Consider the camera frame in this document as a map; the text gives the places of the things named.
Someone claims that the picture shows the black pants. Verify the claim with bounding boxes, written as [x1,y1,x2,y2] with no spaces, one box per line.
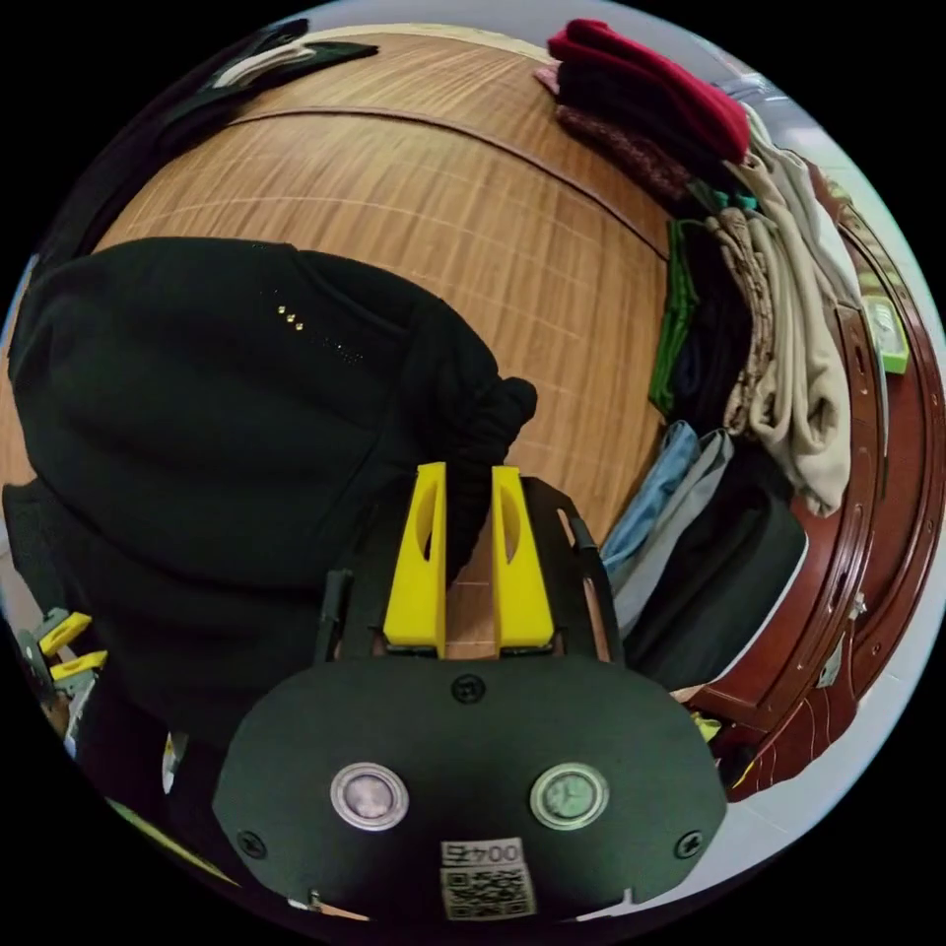
[2,236,539,822]

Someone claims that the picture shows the pile of clothes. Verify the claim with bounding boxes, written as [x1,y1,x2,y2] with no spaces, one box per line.
[545,18,867,696]

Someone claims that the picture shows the black and beige garment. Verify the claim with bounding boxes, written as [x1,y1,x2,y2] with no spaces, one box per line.
[159,18,380,142]

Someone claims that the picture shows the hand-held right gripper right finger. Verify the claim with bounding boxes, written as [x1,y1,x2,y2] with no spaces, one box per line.
[491,465,555,656]

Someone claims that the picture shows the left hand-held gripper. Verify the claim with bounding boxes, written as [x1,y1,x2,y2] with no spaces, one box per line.
[13,608,109,749]

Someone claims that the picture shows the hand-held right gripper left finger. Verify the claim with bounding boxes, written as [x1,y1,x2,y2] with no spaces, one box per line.
[382,462,449,660]

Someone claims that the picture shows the bed with woven mat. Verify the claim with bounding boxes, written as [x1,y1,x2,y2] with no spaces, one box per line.
[0,29,946,807]

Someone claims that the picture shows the green box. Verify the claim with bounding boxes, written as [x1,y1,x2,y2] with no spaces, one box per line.
[862,294,912,376]

